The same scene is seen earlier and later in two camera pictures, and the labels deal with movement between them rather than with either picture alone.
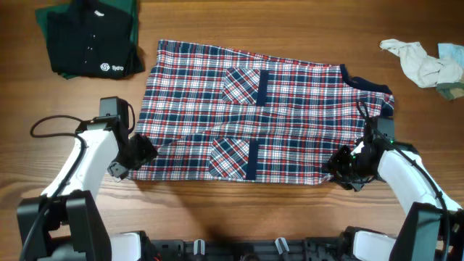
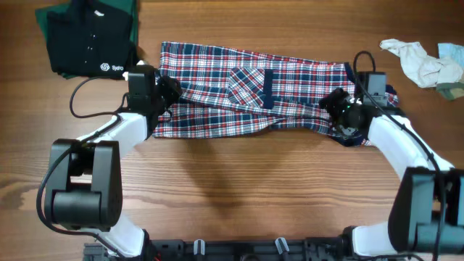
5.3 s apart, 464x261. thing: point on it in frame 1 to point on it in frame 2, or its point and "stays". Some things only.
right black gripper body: (338, 167) to (334, 103)
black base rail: (314, 249) stays
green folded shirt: (41, 14) stays
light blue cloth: (454, 51) stays
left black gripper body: (133, 156) to (167, 92)
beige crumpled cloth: (422, 69) stays
